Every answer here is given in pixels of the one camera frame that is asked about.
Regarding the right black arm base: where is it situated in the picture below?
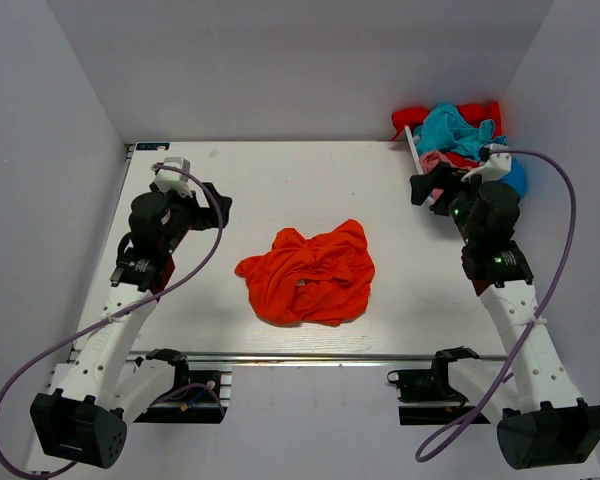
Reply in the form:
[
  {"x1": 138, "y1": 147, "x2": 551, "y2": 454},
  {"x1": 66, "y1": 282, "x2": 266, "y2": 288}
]
[{"x1": 386, "y1": 346, "x2": 495, "y2": 426}]

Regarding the blue table sticker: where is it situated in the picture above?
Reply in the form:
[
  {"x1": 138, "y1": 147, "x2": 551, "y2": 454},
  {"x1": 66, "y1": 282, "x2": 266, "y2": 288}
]
[{"x1": 135, "y1": 142, "x2": 170, "y2": 151}]

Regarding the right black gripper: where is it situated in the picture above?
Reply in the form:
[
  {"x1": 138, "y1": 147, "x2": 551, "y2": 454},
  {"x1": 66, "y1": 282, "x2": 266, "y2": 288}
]
[{"x1": 410, "y1": 161, "x2": 496, "y2": 245}]

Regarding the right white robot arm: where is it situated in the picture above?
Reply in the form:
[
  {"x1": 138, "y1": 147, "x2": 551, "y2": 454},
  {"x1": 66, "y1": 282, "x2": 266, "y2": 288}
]
[{"x1": 410, "y1": 164, "x2": 600, "y2": 470}]

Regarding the orange t-shirt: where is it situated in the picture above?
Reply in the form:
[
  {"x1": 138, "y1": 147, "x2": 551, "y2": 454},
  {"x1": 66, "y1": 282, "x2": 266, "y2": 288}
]
[{"x1": 234, "y1": 219, "x2": 375, "y2": 327}]

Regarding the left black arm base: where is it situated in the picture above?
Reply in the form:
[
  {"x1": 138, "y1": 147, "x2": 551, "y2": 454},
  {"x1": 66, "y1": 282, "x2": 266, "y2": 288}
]
[{"x1": 113, "y1": 349, "x2": 231, "y2": 424}]

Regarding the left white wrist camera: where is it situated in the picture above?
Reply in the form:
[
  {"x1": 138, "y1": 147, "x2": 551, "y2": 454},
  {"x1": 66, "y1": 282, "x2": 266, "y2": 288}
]
[{"x1": 153, "y1": 157, "x2": 193, "y2": 198}]

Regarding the white laundry basket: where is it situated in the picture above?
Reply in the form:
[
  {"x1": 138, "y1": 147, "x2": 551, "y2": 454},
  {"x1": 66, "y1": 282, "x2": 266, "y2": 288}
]
[{"x1": 402, "y1": 124, "x2": 501, "y2": 209}]

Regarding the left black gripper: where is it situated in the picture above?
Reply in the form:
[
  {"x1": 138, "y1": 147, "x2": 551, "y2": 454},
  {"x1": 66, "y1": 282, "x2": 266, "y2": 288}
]
[{"x1": 151, "y1": 181, "x2": 232, "y2": 254}]

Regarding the pink t-shirt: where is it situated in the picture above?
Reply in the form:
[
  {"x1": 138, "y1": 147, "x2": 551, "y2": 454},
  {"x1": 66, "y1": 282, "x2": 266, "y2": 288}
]
[{"x1": 419, "y1": 150, "x2": 479, "y2": 174}]

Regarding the teal t-shirt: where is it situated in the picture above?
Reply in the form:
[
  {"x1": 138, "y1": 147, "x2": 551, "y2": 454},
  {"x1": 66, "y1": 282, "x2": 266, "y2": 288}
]
[{"x1": 414, "y1": 104, "x2": 508, "y2": 161}]

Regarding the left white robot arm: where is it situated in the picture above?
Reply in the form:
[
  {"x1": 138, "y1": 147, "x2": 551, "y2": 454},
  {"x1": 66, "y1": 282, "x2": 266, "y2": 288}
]
[{"x1": 30, "y1": 181, "x2": 233, "y2": 469}]

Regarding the aluminium table rail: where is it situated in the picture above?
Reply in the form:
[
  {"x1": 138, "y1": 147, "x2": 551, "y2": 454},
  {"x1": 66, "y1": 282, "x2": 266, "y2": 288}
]
[{"x1": 67, "y1": 349, "x2": 511, "y2": 367}]

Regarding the red t-shirt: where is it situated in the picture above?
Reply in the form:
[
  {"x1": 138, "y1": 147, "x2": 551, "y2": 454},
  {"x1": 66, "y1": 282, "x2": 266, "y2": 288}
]
[{"x1": 390, "y1": 101, "x2": 503, "y2": 141}]

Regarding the blue t-shirt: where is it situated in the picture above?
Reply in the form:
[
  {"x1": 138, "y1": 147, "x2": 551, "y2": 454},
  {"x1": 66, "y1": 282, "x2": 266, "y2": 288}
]
[{"x1": 499, "y1": 157, "x2": 527, "y2": 198}]

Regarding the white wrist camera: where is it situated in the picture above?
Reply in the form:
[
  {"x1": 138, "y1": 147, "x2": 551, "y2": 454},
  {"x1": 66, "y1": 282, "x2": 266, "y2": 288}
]
[
  {"x1": 153, "y1": 157, "x2": 193, "y2": 198},
  {"x1": 461, "y1": 143, "x2": 513, "y2": 183}
]

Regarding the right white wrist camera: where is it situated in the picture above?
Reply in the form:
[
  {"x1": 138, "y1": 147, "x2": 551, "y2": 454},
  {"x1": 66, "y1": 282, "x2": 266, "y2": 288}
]
[{"x1": 461, "y1": 143, "x2": 513, "y2": 183}]

